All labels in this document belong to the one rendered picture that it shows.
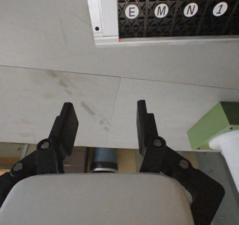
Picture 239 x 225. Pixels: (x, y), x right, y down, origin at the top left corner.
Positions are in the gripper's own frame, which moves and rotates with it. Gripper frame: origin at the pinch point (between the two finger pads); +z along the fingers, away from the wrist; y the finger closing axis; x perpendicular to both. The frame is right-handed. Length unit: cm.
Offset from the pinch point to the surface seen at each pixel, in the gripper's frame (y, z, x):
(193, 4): 13.5, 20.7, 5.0
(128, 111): 3.2, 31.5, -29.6
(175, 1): 10.5, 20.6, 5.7
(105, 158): -28, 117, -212
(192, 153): 134, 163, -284
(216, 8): 17.6, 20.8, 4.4
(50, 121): -27, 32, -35
